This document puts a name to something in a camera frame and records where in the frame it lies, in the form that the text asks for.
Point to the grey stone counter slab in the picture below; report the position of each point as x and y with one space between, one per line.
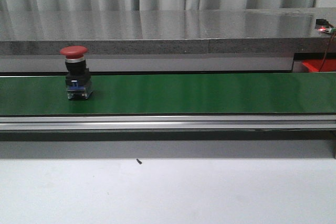
153 32

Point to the aluminium conveyor frame rail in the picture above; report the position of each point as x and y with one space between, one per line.
179 122

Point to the green conveyor belt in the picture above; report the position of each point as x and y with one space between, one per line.
228 93

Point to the red plastic tray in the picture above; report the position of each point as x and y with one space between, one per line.
320 66

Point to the small green circuit board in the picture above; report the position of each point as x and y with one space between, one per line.
324 26

